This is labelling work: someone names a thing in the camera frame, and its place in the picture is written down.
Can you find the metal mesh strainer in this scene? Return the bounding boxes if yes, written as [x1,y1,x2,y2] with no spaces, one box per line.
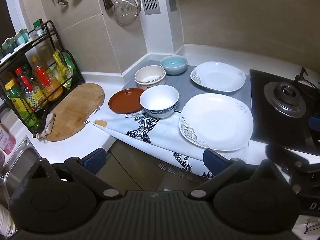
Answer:
[114,0,142,26]

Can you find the light blue bowl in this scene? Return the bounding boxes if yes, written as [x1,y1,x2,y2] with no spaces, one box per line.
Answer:
[159,55,188,76]

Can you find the white square floral plate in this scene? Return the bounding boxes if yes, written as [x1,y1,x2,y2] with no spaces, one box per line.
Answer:
[190,61,247,92]
[179,93,254,152]

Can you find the yellow-capped green bottle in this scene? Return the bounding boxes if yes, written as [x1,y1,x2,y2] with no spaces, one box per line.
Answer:
[4,79,38,128]

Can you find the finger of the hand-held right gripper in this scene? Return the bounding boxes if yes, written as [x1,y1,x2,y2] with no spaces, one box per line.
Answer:
[265,142,312,178]
[308,115,320,153]

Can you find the teal ceramic jar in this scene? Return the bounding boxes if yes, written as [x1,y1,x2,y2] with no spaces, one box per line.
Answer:
[1,37,16,55]
[14,29,30,46]

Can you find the white bowl with blue pattern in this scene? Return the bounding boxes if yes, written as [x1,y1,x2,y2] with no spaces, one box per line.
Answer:
[139,85,179,119]

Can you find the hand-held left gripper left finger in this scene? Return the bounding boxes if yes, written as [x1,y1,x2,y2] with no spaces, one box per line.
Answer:
[25,147,123,201]

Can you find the brown round plate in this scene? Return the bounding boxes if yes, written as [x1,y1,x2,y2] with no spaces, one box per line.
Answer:
[108,88,145,115]

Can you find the green and yellow packet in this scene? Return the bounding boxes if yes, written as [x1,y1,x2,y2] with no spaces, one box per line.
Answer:
[52,50,76,90]

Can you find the white printed cloth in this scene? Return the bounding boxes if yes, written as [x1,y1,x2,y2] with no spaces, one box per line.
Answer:
[89,105,249,179]

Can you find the steel sink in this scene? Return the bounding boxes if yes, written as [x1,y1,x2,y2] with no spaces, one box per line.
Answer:
[0,135,43,202]

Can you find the red-capped sauce bottle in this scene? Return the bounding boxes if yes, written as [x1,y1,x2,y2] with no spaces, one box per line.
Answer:
[15,67,48,110]

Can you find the black pan support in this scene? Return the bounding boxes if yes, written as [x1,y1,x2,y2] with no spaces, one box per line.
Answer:
[294,67,320,100]

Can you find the grey stove burner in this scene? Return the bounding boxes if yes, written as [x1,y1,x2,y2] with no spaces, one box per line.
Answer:
[264,82,307,117]

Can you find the pink packet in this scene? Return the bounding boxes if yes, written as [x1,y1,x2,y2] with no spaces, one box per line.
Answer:
[0,124,17,155]

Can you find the green-capped spice jar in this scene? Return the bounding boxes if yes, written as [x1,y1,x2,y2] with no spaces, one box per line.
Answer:
[33,19,47,39]

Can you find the cream ridged bowl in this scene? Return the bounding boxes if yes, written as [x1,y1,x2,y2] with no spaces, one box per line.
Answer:
[134,65,167,90]

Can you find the black wire spice rack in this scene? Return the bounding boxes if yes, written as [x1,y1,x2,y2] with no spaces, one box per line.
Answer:
[0,20,85,138]

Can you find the wooden cutting board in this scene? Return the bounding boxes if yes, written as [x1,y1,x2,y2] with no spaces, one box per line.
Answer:
[44,83,105,142]

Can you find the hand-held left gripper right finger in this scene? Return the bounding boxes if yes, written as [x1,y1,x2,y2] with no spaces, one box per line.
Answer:
[189,149,288,201]

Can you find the black glass gas stove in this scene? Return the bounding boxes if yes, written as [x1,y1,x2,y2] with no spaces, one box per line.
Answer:
[249,69,320,155]

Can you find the orange-capped sauce bottle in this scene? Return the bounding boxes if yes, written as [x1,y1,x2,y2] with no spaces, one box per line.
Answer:
[31,56,63,102]

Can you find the grey drying mat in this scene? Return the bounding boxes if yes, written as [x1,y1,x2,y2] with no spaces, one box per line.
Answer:
[120,60,252,113]

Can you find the white rag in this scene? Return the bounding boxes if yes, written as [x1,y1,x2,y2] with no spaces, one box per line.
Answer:
[35,112,56,140]

